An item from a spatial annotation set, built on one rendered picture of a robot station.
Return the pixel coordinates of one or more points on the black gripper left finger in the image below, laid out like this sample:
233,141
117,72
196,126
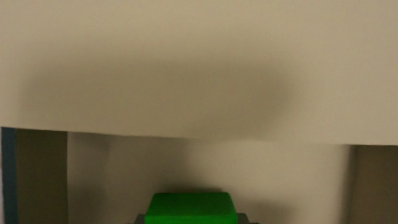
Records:
140,219

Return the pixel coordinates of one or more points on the green block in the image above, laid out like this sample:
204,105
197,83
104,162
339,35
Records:
191,208

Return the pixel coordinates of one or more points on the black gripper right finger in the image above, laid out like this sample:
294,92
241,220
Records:
242,219

